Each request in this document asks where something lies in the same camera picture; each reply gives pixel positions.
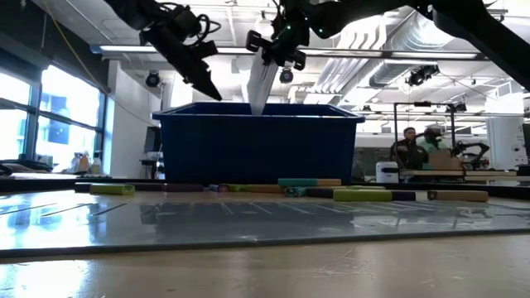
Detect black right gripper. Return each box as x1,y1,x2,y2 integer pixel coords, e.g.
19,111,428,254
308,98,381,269
245,6,311,72

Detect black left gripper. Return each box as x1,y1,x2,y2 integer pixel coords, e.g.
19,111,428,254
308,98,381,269
139,4,224,102

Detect blue plastic bin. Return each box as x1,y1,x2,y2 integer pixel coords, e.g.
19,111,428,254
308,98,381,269
151,101,367,185

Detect long grey slotted divider board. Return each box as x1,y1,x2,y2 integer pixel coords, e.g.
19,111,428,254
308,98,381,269
0,195,530,260

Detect black monitor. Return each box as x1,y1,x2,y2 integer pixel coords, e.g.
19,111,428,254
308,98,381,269
143,126,162,154

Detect teal wooden block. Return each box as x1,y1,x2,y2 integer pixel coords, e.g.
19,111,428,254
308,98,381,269
277,177,319,188
283,186,308,199

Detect large glass window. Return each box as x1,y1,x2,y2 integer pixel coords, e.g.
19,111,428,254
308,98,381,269
0,61,109,175

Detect white ribbed appliance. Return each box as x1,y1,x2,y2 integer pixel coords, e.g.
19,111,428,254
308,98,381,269
375,161,400,185

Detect person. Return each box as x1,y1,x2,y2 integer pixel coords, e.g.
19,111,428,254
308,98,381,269
388,127,430,171
416,127,451,155

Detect black keyboard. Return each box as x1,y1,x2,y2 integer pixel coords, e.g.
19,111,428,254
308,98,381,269
0,159,54,177

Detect brown cardboard box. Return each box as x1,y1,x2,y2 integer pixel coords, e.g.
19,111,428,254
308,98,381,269
427,149,464,171

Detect background wooden table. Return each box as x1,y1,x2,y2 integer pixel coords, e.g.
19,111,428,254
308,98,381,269
399,168,518,183

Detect white cabinet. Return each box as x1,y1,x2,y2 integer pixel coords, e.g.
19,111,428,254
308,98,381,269
485,115,528,171

